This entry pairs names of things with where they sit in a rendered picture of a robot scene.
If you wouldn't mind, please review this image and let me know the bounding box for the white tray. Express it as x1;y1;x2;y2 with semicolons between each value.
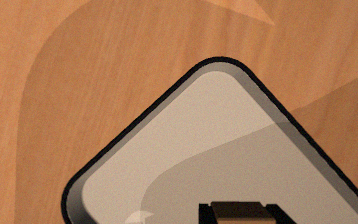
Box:
61;56;358;224

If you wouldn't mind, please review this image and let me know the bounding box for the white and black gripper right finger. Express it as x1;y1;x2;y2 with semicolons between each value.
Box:
264;204;297;224

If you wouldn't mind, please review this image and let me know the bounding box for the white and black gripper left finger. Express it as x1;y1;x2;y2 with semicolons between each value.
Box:
198;203;218;224

